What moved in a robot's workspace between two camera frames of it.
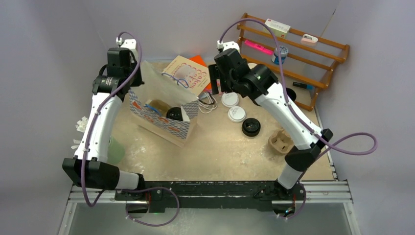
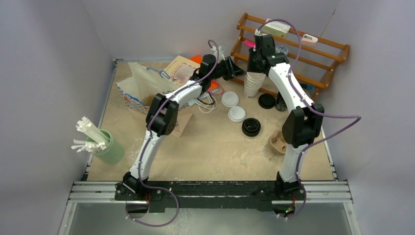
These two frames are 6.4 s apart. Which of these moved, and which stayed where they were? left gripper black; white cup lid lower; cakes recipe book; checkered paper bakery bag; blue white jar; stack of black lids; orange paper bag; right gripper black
Moved: checkered paper bakery bag; left gripper black; right gripper black
Stayed: stack of black lids; cakes recipe book; blue white jar; white cup lid lower; orange paper bag
